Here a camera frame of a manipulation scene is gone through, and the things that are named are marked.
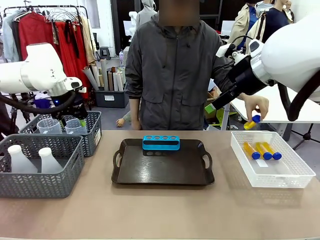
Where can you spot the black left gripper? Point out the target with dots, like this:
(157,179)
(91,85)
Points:
(71,108)

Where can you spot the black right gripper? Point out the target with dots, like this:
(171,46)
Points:
(245,75)

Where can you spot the clear plastic measuring cup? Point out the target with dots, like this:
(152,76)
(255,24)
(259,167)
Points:
(49,127)
(74,128)

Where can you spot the yellow tube with blue cap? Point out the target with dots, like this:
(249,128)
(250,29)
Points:
(250,148)
(262,149)
(250,124)
(273,152)

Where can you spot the white plastic conical flask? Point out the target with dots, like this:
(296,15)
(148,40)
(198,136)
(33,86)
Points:
(17,162)
(50,163)

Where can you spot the person's right forearm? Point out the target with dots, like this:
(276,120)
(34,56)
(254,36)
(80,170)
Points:
(135,110)

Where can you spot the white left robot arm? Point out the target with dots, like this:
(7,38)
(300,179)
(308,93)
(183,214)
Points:
(37,65)

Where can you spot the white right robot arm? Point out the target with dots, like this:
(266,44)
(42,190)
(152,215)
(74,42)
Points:
(295,50)

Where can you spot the person's left forearm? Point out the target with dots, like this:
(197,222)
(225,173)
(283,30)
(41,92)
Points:
(243,96)

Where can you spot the person's left hand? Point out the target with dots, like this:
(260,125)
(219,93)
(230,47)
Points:
(257,105)

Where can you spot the person's right hand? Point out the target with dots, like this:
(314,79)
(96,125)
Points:
(136,126)

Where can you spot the cardboard box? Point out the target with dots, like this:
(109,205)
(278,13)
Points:
(212,96)

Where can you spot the white table leg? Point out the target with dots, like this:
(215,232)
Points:
(225,120)

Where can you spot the grey plastic basket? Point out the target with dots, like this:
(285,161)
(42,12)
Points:
(93,135)
(37,185)

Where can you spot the purple crate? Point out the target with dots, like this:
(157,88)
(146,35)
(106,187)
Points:
(41,103)

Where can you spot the grey storage bin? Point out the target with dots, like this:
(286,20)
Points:
(112,98)

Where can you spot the grey paper roll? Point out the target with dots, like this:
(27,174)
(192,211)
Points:
(89,77)

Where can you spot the mannequin hand grey sleeve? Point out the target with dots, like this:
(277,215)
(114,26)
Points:
(120,122)

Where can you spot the white side table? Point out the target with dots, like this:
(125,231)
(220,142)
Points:
(275,110)

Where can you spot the brown paper roll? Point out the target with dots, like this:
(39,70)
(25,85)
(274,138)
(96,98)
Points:
(110,81)

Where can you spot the person in grey jacket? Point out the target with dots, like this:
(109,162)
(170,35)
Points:
(175,75)

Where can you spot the tall pale paper roll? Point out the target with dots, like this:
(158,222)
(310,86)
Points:
(104,75)

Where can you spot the white paper roll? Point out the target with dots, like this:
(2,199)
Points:
(120,82)
(115,82)

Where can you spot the dark brown fabric object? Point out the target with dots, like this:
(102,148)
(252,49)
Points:
(6,120)

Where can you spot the white monitor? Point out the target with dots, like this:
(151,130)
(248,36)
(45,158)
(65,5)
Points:
(228,27)

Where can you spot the white paper label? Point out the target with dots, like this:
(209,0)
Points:
(261,163)

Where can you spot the black stool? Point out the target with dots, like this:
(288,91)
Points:
(105,52)

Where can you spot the beige coat mannequin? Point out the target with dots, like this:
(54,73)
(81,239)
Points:
(243,22)

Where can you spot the beige hanging garment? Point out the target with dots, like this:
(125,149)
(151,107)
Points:
(87,42)

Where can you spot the lavender perforated bin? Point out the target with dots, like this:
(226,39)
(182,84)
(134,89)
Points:
(123,57)

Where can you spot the blue test tube rack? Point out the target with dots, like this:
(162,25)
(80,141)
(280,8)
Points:
(161,147)

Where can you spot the black light stand tripod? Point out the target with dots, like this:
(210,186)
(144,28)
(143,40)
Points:
(307,136)

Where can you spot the navy shirt mannequin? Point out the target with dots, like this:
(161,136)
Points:
(275,20)

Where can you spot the red dress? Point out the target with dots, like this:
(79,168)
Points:
(37,32)

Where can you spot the white perforated plastic basket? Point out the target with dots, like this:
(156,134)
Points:
(275,180)

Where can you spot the dark brown serving tray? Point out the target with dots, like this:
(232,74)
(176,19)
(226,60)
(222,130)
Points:
(162,170)

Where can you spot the light grey hanging garment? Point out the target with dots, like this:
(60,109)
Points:
(8,37)

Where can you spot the grey hoodie mannequin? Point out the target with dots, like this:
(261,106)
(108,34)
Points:
(146,15)

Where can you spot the black metal clothes rack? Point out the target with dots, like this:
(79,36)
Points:
(62,6)

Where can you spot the white humanoid figure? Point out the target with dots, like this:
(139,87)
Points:
(133,20)

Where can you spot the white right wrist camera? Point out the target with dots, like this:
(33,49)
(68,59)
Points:
(222,51)

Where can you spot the black camera tripod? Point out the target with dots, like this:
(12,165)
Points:
(14,113)

